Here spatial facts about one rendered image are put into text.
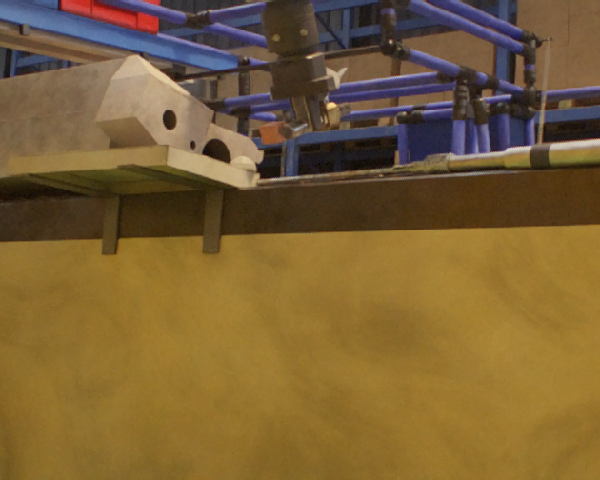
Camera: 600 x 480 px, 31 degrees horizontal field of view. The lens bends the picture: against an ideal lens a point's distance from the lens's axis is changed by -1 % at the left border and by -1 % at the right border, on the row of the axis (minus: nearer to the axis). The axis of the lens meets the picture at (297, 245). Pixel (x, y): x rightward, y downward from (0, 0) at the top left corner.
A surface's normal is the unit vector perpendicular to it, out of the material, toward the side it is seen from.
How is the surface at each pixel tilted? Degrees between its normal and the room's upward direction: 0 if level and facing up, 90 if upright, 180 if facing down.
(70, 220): 90
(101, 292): 90
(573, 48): 90
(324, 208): 90
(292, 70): 115
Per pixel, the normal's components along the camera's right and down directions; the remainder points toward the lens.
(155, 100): 0.80, -0.02
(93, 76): -0.57, -0.29
